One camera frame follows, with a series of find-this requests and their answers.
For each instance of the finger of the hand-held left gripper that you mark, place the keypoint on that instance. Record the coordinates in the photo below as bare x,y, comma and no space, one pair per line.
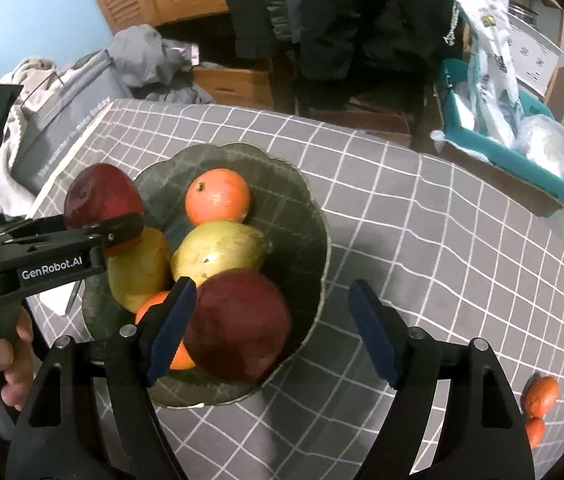
122,227

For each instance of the white patterned box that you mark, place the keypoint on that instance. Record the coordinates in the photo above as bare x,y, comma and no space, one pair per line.
536,55

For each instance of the wooden drawer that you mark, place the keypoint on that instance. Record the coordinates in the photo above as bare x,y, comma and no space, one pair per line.
232,85

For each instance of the grey checked tablecloth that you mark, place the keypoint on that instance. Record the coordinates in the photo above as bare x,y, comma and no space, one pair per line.
411,235

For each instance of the orange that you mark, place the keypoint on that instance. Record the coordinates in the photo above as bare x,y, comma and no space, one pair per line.
540,396
217,200
534,432
149,307

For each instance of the black jacket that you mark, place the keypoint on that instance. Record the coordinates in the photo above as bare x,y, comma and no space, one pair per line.
361,20

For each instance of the clear plastic bag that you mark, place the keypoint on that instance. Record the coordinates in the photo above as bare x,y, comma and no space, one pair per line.
551,145

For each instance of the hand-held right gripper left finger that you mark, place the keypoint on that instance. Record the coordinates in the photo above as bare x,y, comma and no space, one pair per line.
172,330

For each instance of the metal steamer pot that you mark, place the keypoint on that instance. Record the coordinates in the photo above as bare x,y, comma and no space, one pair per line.
521,10

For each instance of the red apple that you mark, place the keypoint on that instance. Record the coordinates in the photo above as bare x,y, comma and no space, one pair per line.
102,195
237,325

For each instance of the green scalloped bowl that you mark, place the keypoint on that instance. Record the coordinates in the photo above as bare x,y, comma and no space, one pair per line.
287,240

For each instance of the yellow-green mango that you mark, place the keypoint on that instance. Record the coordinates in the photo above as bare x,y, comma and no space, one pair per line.
137,275
217,252

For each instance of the teal box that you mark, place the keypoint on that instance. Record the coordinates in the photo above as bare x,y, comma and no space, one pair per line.
526,170

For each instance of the grey clothing pile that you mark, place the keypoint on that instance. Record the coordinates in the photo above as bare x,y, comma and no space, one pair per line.
147,50

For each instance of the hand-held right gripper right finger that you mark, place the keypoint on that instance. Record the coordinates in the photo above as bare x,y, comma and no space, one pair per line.
374,332

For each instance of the cardboard box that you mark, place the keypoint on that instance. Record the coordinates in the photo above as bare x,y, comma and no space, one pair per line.
511,190

